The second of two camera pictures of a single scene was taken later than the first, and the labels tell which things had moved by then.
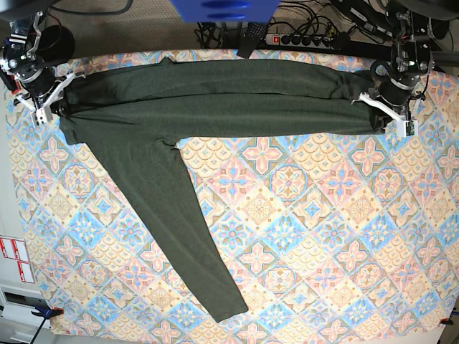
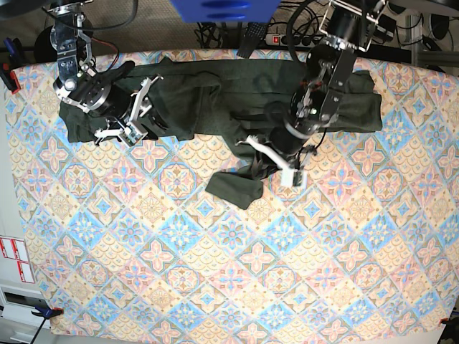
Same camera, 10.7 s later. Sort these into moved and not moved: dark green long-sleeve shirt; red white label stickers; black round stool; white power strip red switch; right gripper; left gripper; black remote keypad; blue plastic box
Moved: dark green long-sleeve shirt; left gripper; right gripper
Not moved: black remote keypad; white power strip red switch; red white label stickers; black round stool; blue plastic box
